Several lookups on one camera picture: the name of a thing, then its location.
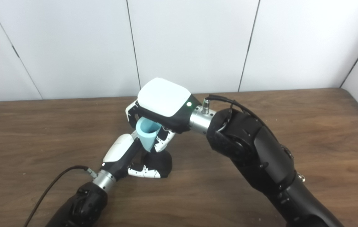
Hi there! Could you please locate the light-blue cylindrical hose piece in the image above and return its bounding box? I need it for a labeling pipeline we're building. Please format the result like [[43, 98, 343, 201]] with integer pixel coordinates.
[[136, 117, 162, 153]]

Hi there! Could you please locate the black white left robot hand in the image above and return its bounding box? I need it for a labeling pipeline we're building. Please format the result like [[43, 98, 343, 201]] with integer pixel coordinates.
[[102, 132, 161, 182]]

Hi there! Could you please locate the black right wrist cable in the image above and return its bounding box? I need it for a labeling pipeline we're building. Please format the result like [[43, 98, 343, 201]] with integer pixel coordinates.
[[202, 95, 268, 126]]

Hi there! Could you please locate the black funnel-shaped nozzle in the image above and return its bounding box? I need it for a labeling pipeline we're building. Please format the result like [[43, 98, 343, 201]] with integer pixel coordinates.
[[136, 151, 172, 178]]

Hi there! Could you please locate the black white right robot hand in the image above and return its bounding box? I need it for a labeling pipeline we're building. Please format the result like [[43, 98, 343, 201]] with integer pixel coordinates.
[[125, 78, 193, 153]]

